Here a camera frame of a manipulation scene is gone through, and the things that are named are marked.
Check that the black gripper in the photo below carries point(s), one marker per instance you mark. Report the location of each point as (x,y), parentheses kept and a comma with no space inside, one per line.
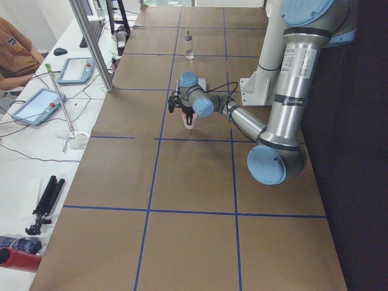
(187,111)

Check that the pink plastic cup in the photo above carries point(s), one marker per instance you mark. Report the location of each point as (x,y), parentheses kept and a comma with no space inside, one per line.
(189,121)

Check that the clear glass sauce bottle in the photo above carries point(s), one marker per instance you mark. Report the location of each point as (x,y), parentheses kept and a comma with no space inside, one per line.
(188,42)

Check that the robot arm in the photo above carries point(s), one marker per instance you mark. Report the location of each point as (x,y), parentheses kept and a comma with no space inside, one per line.
(275,96)

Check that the grey digital kitchen scale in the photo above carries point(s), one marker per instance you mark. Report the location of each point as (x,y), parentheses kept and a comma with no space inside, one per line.
(201,81)

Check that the crumpled white cloth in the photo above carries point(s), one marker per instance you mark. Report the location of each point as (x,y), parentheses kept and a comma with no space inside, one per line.
(76,141)

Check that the far blue teach pendant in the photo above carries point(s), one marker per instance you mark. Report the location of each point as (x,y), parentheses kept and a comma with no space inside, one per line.
(76,71)

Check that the blue teach pendant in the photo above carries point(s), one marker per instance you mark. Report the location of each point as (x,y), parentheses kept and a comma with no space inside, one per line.
(38,108)
(76,71)

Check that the black keyboard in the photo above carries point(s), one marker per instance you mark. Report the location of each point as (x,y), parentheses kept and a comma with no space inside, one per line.
(96,28)

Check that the black computer mouse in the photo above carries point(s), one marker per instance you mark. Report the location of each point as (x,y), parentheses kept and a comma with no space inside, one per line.
(59,51)

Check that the long reacher grabber stick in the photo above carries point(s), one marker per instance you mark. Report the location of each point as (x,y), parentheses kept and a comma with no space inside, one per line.
(73,133)

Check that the near blue teach pendant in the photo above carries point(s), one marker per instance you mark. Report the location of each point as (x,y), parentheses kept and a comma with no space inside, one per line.
(38,108)

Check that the black folded tripod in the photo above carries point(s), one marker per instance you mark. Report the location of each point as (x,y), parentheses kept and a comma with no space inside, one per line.
(45,205)

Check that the person in orange shirt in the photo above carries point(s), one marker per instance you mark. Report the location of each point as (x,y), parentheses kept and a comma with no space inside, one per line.
(19,59)

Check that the blue patterned cloth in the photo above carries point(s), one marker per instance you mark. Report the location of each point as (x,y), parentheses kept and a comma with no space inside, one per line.
(27,245)

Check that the red cylinder bottle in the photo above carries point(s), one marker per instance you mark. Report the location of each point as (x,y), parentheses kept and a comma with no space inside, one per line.
(19,260)

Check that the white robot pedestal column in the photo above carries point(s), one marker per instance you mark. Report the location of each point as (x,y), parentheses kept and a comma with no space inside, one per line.
(259,89)

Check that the aluminium frame post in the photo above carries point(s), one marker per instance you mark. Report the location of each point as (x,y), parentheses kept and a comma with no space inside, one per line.
(93,46)

